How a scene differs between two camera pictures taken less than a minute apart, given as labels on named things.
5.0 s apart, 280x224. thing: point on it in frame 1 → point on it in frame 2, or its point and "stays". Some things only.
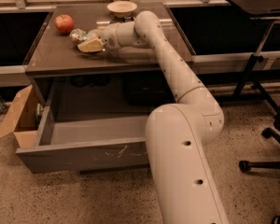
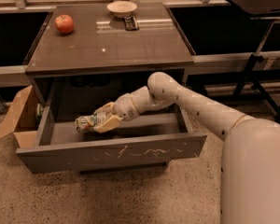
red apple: x=64 y=23 stays
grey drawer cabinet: x=69 y=67 stays
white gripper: x=109 y=37 → x=125 y=106
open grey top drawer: x=88 y=143 stays
